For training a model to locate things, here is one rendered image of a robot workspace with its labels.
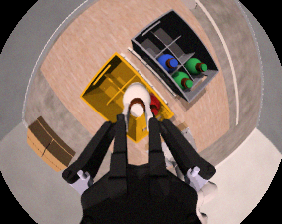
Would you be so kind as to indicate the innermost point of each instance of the white bottle with grey label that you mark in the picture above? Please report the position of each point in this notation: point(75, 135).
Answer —
point(136, 95)

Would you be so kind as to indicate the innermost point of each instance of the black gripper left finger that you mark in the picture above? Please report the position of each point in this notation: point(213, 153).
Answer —
point(81, 173)

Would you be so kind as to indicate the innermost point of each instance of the yellow crate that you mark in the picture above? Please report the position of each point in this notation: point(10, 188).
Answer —
point(104, 94)

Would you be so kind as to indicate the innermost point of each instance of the blue bottle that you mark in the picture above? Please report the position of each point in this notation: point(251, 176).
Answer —
point(169, 62)

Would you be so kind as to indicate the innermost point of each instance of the red bottle with pink label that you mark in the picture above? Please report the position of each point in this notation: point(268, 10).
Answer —
point(155, 104)

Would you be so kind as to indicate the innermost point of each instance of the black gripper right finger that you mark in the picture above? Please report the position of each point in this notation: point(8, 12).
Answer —
point(196, 170)

